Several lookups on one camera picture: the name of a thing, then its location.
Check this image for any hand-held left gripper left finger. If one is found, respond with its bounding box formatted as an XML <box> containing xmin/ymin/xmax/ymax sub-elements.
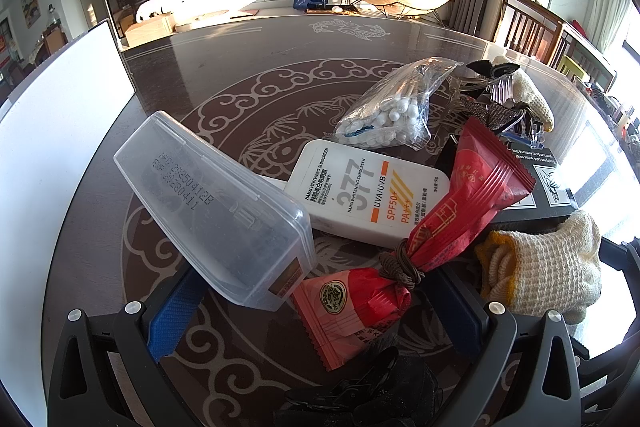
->
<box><xmin>47</xmin><ymin>267</ymin><xmax>206</xmax><ymax>427</ymax></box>

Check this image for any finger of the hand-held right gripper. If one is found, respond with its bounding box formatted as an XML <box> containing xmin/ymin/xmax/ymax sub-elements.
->
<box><xmin>597</xmin><ymin>234</ymin><xmax>640</xmax><ymax>273</ymax></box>

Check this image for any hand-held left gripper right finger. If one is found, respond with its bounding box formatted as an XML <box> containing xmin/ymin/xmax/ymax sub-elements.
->
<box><xmin>430</xmin><ymin>267</ymin><xmax>583</xmax><ymax>427</ymax></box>

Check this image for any knitted glove with yellow cuff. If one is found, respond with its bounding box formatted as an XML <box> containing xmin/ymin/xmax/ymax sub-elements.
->
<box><xmin>474</xmin><ymin>209</ymin><xmax>602</xmax><ymax>323</ymax></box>

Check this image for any black printed box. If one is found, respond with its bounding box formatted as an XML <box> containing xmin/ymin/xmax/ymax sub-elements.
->
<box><xmin>440</xmin><ymin>137</ymin><xmax>578</xmax><ymax>233</ymax></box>

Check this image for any clear plastic box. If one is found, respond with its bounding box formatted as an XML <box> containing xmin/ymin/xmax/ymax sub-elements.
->
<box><xmin>113</xmin><ymin>110</ymin><xmax>317</xmax><ymax>312</ymax></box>

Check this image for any white sunscreen tube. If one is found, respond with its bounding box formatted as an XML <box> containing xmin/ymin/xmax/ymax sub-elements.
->
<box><xmin>260</xmin><ymin>139</ymin><xmax>451</xmax><ymax>248</ymax></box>

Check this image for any white cardboard box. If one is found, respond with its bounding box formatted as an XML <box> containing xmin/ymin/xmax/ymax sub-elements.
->
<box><xmin>0</xmin><ymin>19</ymin><xmax>137</xmax><ymax>238</ymax></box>

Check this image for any black mesh hair bow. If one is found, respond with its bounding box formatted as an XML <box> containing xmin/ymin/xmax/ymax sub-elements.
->
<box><xmin>350</xmin><ymin>352</ymin><xmax>446</xmax><ymax>427</ymax></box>

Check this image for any small red snack packet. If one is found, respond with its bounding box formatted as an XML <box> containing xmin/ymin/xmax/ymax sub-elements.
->
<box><xmin>291</xmin><ymin>267</ymin><xmax>413</xmax><ymax>370</ymax></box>

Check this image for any large red snack packet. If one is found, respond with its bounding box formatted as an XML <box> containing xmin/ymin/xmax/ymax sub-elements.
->
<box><xmin>400</xmin><ymin>117</ymin><xmax>536</xmax><ymax>275</ymax></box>

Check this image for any row of small ornaments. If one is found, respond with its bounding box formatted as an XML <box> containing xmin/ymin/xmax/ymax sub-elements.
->
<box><xmin>580</xmin><ymin>77</ymin><xmax>640</xmax><ymax>148</ymax></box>

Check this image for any black hair claw clip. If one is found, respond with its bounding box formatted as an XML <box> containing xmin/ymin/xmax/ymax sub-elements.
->
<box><xmin>285</xmin><ymin>347</ymin><xmax>401</xmax><ymax>418</ymax></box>

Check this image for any cream knitted glove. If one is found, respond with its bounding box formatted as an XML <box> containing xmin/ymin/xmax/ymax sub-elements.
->
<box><xmin>510</xmin><ymin>68</ymin><xmax>556</xmax><ymax>132</ymax></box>

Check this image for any bunch of metal hair clips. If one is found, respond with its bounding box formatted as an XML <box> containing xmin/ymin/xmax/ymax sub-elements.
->
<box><xmin>450</xmin><ymin>59</ymin><xmax>546</xmax><ymax>148</ymax></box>

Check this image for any dark wooden chair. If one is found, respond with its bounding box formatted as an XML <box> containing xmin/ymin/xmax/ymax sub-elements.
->
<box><xmin>492</xmin><ymin>0</ymin><xmax>566</xmax><ymax>62</ymax></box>
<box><xmin>552</xmin><ymin>24</ymin><xmax>618</xmax><ymax>92</ymax></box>

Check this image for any bag of cotton swabs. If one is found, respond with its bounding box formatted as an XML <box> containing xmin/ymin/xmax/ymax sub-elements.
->
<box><xmin>334</xmin><ymin>57</ymin><xmax>463</xmax><ymax>152</ymax></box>

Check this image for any white sheer curtain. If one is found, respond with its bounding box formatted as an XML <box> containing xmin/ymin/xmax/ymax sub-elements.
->
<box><xmin>575</xmin><ymin>0</ymin><xmax>640</xmax><ymax>72</ymax></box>

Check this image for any brown cardboard box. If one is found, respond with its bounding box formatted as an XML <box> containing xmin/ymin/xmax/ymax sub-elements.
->
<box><xmin>122</xmin><ymin>14</ymin><xmax>176</xmax><ymax>48</ymax></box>

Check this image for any dining table with chairs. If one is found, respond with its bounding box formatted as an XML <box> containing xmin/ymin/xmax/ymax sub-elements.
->
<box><xmin>30</xmin><ymin>19</ymin><xmax>68</xmax><ymax>62</ymax></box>

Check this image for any purple floor mat with toys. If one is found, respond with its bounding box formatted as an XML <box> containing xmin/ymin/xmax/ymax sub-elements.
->
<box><xmin>306</xmin><ymin>4</ymin><xmax>358</xmax><ymax>15</ymax></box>

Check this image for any brown hair tie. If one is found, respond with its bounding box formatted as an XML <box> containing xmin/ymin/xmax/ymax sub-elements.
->
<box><xmin>377</xmin><ymin>241</ymin><xmax>426</xmax><ymax>290</ymax></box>

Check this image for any framed wall painting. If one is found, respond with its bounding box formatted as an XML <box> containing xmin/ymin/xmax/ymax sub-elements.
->
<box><xmin>20</xmin><ymin>0</ymin><xmax>40</xmax><ymax>28</ymax></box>

